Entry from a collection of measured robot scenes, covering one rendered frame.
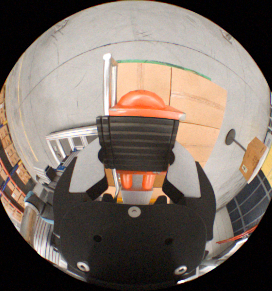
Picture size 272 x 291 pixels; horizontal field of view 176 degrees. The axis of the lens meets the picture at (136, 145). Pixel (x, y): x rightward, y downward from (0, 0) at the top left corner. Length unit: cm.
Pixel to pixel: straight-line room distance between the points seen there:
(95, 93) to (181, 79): 101
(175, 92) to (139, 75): 27
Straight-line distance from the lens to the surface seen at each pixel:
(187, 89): 73
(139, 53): 131
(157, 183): 47
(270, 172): 739
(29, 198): 70
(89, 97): 134
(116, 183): 16
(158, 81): 66
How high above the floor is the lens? 118
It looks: 58 degrees down
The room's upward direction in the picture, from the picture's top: 177 degrees counter-clockwise
